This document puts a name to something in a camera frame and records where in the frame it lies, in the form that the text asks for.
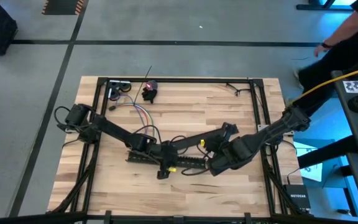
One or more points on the small roll with yellow rim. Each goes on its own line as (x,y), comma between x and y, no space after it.
(129,90)

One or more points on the yellow gripper tag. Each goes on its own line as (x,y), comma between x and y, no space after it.
(172,170)
(202,143)

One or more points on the grey equipment cart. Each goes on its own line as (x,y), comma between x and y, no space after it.
(353,124)

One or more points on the black front rail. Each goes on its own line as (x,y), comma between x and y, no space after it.
(42,217)

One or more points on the person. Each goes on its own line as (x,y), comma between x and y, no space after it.
(346,56)

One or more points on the black cart leg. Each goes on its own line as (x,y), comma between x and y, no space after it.
(325,152)

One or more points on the white paper sheet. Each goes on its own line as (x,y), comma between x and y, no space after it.
(312,171)

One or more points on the hazard striped floor mat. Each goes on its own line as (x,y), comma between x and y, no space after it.
(62,6)

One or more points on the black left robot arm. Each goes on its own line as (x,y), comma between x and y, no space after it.
(113,127)

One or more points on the black Netgear network switch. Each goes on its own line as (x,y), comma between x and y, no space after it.
(297,199)

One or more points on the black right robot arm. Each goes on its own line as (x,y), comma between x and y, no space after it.
(259,137)

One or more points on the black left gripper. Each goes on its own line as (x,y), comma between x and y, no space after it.
(169,155)

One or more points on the long black zip tie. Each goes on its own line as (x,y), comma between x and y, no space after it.
(143,83)

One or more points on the black aluminium table frame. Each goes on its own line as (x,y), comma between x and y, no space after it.
(197,80)

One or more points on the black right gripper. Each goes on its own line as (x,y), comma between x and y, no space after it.
(216,146)

